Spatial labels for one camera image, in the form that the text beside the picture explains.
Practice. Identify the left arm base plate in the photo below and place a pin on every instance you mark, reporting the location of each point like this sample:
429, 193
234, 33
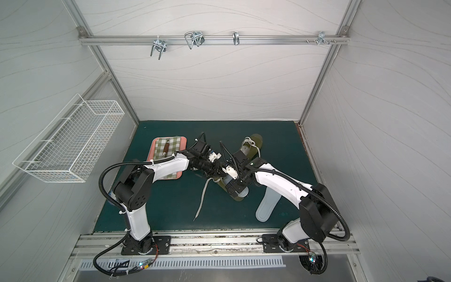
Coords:
150, 245

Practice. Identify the metal U-bolt clamp left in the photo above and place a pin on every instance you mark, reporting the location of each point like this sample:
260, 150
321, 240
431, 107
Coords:
159, 47

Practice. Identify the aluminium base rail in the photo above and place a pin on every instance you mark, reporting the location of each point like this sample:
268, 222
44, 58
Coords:
184, 243

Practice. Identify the light blue insole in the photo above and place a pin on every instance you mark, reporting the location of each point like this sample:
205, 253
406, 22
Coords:
267, 205
235, 187

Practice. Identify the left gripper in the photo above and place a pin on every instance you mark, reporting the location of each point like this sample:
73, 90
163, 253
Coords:
214, 168

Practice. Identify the metal hook clamp middle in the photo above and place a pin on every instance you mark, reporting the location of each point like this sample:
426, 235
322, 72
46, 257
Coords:
194, 38

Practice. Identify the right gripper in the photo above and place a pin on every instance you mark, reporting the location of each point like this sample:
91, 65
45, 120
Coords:
234, 164

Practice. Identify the small metal clip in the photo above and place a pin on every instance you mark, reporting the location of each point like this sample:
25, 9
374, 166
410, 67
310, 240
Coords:
236, 38

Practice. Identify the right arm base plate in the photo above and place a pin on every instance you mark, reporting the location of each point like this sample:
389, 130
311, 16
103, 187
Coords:
273, 243

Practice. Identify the white wire basket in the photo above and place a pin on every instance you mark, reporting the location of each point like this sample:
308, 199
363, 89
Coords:
67, 149

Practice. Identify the green checkered cloth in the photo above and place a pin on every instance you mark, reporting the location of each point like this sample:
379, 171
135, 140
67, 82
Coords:
175, 143

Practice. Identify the white vent strip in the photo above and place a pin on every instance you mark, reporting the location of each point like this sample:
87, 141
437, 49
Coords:
197, 263

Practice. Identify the olive shoe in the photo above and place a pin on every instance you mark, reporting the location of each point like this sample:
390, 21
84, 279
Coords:
249, 150
219, 181

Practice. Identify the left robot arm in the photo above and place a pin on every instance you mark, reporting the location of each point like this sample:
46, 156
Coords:
134, 186

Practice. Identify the pink tray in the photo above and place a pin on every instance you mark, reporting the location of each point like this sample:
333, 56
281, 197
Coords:
152, 148

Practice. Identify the metal bracket right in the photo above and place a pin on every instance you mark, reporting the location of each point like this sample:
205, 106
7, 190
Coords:
322, 39

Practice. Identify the aluminium crossbar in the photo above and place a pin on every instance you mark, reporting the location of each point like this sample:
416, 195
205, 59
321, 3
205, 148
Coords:
210, 40

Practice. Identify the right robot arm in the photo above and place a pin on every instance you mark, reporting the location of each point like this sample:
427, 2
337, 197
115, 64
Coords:
318, 213

